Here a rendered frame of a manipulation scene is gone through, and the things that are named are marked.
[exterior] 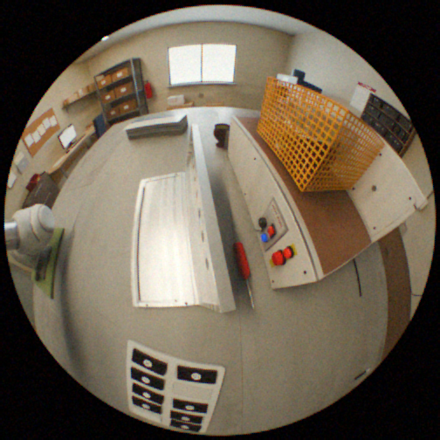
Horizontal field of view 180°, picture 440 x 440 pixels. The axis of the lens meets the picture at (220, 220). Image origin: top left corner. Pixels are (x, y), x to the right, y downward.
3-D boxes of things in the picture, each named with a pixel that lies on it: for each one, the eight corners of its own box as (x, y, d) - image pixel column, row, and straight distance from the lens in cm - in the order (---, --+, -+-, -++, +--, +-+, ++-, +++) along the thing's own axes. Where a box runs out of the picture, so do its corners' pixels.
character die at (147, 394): (134, 381, 56) (132, 383, 55) (164, 395, 54) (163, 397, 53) (133, 390, 59) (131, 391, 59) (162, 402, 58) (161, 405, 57)
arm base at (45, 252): (35, 275, 106) (28, 271, 104) (43, 239, 103) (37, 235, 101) (44, 288, 90) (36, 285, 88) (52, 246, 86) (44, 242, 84)
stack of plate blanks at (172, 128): (128, 140, 107) (124, 128, 104) (138, 131, 117) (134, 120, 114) (182, 134, 87) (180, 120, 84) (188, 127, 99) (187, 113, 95)
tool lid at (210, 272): (191, 123, 44) (197, 124, 45) (183, 170, 54) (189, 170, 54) (221, 312, 16) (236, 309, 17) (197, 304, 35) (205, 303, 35)
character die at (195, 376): (177, 364, 43) (176, 367, 42) (216, 369, 43) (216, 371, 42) (177, 377, 46) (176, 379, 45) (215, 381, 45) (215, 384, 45)
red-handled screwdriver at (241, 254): (231, 245, 39) (232, 243, 37) (241, 244, 40) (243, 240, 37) (247, 309, 38) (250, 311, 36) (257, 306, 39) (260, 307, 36)
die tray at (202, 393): (129, 338, 47) (127, 339, 47) (225, 365, 43) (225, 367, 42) (130, 409, 74) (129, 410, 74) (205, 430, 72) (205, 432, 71)
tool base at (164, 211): (142, 183, 60) (140, 177, 57) (192, 175, 56) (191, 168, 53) (137, 305, 43) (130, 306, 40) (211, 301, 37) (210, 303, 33)
